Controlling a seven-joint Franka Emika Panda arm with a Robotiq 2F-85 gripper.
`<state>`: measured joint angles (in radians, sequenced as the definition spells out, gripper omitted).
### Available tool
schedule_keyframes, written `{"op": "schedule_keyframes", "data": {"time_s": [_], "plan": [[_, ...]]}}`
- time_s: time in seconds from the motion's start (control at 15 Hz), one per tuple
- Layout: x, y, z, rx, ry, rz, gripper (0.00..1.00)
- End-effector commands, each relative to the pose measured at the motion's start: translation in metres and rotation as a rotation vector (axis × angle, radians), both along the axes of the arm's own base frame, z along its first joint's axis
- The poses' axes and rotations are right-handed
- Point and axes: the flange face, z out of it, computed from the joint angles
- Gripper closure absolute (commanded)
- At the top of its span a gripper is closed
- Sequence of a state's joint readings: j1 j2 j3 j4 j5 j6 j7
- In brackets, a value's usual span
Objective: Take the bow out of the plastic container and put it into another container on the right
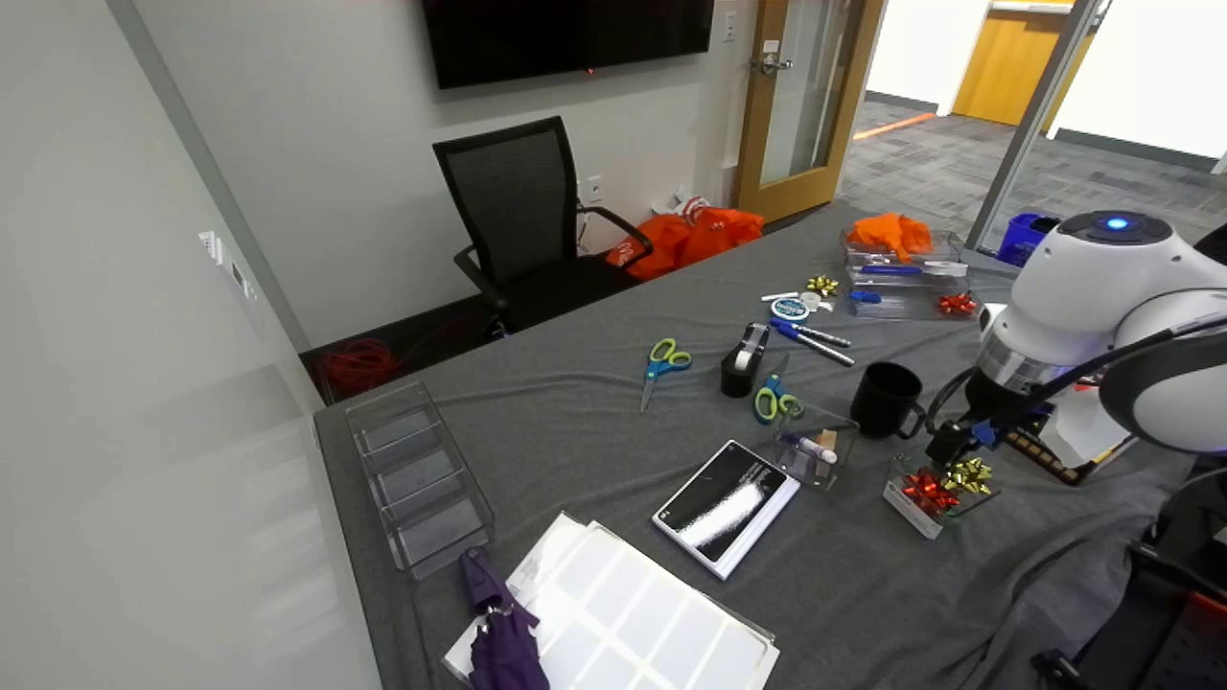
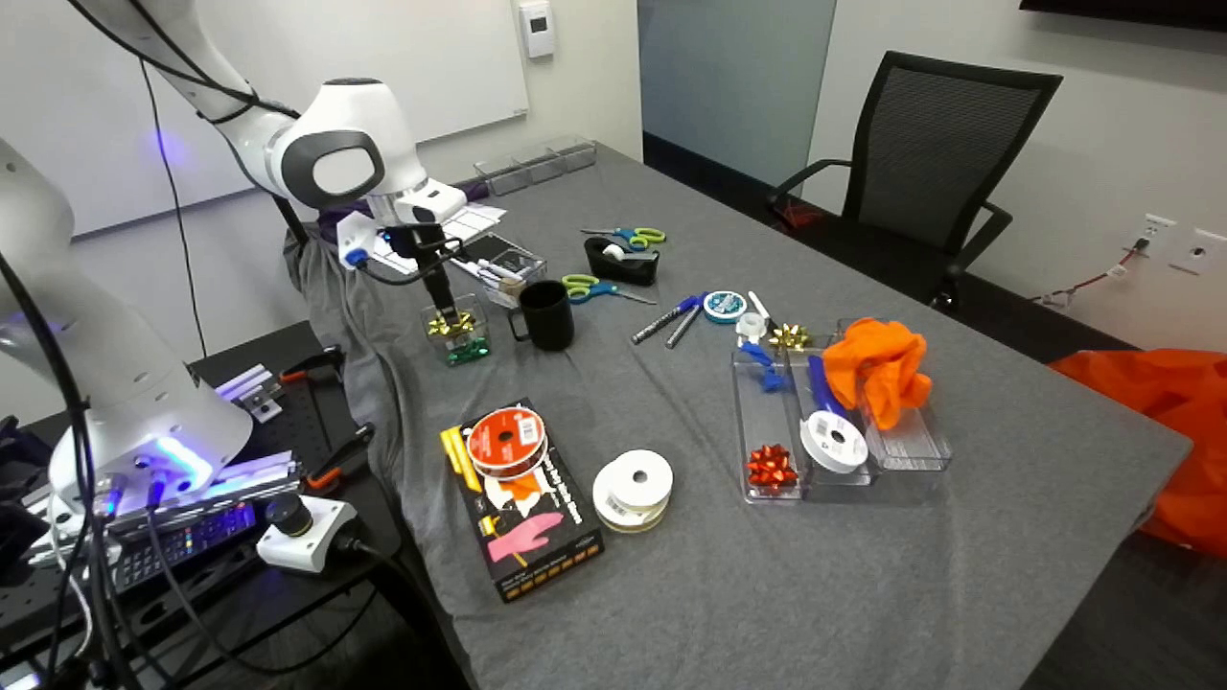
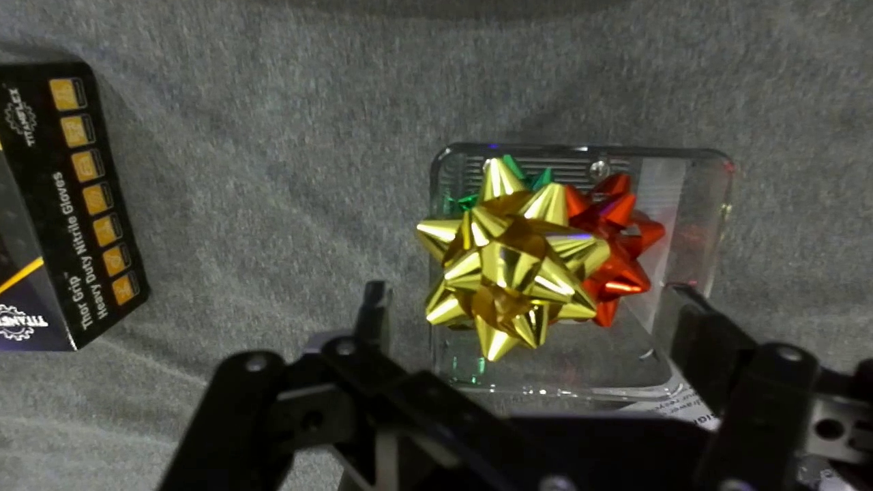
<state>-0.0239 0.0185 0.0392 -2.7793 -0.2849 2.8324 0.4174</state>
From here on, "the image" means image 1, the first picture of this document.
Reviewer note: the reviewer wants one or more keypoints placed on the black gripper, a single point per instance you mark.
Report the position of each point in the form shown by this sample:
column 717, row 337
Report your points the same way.
column 999, row 406

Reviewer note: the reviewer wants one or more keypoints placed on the clear compartment organizer tray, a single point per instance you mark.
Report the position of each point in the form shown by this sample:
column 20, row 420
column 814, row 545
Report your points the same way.
column 915, row 284

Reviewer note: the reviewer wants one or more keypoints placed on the small clear supply box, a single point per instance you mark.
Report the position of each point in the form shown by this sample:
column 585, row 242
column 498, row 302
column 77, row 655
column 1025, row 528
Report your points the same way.
column 809, row 457

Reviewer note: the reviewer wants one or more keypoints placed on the wooden glass door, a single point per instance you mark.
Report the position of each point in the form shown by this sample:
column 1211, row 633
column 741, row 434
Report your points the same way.
column 807, row 103

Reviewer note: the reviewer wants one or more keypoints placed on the small gold gift bow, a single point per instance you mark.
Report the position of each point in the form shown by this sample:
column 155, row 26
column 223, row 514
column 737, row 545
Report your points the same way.
column 820, row 284

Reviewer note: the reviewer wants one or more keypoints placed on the blue rimmed tape roll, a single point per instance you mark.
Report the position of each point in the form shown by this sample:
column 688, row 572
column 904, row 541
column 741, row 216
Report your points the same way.
column 793, row 303

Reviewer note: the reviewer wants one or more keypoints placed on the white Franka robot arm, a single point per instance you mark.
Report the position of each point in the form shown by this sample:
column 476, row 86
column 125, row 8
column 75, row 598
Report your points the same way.
column 1096, row 307

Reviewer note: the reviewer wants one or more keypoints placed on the large gold gift bow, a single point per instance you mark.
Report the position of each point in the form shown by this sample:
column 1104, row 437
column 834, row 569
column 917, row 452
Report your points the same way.
column 970, row 478

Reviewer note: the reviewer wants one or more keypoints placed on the green blue scissors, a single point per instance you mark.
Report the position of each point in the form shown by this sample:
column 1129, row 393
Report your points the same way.
column 774, row 406
column 663, row 358

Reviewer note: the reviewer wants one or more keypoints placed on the blue bin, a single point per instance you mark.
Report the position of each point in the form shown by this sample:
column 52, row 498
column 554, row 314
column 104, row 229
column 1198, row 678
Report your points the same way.
column 1025, row 239

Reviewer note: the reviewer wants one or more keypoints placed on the purple cloth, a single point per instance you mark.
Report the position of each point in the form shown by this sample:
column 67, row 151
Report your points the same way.
column 502, row 638

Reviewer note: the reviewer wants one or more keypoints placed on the grey tablecloth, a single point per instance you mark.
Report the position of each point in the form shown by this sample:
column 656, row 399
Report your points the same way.
column 613, row 434

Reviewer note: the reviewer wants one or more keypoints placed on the orange bag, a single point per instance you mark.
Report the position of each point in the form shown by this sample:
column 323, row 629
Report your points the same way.
column 690, row 234

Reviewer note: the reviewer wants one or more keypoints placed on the black mesh office chair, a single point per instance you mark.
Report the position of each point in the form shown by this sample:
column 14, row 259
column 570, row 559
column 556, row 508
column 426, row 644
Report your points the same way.
column 524, row 206

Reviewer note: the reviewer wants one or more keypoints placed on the blue ribbon piece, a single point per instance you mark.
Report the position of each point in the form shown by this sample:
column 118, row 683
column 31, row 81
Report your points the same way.
column 864, row 298

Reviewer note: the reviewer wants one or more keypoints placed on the black mug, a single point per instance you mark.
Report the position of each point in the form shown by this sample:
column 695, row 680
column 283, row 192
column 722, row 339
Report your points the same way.
column 884, row 399

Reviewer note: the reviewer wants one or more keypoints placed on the orange cloth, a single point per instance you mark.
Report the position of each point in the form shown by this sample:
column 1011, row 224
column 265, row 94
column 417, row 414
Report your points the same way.
column 890, row 234

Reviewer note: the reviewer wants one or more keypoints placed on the small clear plastic container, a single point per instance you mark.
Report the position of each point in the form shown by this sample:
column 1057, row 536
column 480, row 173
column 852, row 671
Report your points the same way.
column 908, row 508

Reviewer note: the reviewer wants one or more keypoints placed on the white wall outlet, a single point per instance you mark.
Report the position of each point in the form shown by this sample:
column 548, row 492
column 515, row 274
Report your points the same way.
column 591, row 190

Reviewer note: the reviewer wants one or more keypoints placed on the red gift bow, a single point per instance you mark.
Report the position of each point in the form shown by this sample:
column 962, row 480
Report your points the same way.
column 954, row 303
column 930, row 492

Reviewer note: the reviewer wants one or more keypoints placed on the black wall television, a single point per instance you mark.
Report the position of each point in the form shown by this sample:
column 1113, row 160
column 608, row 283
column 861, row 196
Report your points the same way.
column 559, row 36

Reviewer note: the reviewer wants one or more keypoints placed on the black glove box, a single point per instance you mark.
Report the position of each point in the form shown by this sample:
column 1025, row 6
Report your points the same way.
column 1065, row 448

